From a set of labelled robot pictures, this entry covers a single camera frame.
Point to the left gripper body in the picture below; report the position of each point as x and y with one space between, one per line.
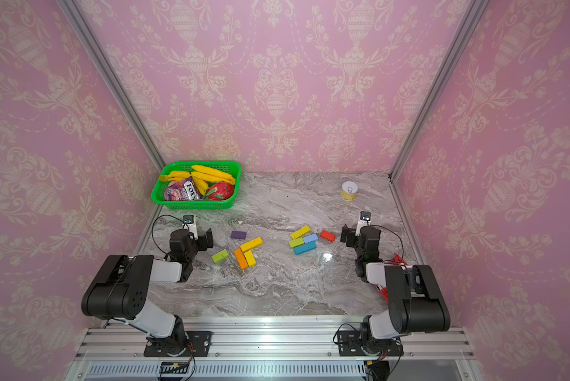
202 244

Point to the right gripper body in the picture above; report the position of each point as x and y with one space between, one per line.
348 238

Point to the purple block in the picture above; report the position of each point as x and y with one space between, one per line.
238 235

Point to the long yellow block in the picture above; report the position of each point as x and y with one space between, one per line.
248 246

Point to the short yellow block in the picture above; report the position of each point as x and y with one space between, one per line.
250 259

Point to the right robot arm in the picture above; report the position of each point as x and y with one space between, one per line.
415 301

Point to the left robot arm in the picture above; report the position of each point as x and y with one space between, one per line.
119 291

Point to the red block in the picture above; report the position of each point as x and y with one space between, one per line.
327 236

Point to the lime green block left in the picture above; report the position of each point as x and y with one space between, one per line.
220 256

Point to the lime green block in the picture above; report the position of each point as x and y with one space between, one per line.
220 256
296 243

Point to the light blue block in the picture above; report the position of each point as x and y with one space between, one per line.
310 238

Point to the teal block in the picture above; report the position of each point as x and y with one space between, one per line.
307 247

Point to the orange block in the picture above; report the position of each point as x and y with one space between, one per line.
240 257

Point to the yellow white can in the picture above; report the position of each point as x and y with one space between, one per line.
349 190

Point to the yellow-green long block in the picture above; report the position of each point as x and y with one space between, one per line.
300 232

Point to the lime green block right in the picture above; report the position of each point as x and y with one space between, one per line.
296 243

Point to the red dragon fruit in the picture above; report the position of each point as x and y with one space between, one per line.
220 191

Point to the purple snack packet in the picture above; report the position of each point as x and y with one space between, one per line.
182 191

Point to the red snack bag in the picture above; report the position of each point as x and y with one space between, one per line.
397 260

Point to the lower yellow banana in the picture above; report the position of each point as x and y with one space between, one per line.
201 185

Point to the green plastic basket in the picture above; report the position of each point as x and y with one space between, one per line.
231 167

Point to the upper yellow banana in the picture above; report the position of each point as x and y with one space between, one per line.
212 175

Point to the small yellow banana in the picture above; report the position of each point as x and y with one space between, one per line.
175 176

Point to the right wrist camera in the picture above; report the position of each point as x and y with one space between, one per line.
364 220

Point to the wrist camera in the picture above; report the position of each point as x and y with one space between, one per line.
364 220
189 223

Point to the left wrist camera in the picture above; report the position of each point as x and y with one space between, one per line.
189 223

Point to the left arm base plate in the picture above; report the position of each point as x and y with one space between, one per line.
193 343

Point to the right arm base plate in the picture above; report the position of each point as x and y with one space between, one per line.
351 343

